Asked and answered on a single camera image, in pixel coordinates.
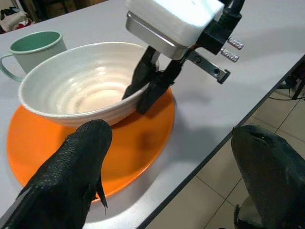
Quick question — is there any black floor cable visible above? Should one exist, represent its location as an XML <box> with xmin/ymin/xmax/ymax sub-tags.
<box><xmin>268</xmin><ymin>78</ymin><xmax>305</xmax><ymax>101</ymax></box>

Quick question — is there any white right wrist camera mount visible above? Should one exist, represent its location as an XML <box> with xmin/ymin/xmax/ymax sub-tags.
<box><xmin>125</xmin><ymin>0</ymin><xmax>224</xmax><ymax>60</ymax></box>

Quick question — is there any orange plate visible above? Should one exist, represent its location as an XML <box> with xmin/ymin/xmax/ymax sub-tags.
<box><xmin>6</xmin><ymin>86</ymin><xmax>176</xmax><ymax>204</ymax></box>

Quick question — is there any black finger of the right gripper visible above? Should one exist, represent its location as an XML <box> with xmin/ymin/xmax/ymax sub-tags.
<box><xmin>137</xmin><ymin>61</ymin><xmax>183</xmax><ymax>115</ymax></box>
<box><xmin>122</xmin><ymin>45</ymin><xmax>159</xmax><ymax>101</ymax></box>

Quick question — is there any white ceramic bowl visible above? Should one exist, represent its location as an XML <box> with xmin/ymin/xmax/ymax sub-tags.
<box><xmin>18</xmin><ymin>42</ymin><xmax>160</xmax><ymax>128</ymax></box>

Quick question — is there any pale green mug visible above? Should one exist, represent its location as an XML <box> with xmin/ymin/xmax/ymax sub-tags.
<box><xmin>0</xmin><ymin>31</ymin><xmax>68</xmax><ymax>83</ymax></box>

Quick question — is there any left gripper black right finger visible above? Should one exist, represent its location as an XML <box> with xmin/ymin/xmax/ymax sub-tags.
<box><xmin>231</xmin><ymin>124</ymin><xmax>305</xmax><ymax>229</ymax></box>

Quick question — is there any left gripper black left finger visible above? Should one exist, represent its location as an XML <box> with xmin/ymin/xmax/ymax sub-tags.
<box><xmin>0</xmin><ymin>120</ymin><xmax>113</xmax><ymax>229</ymax></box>

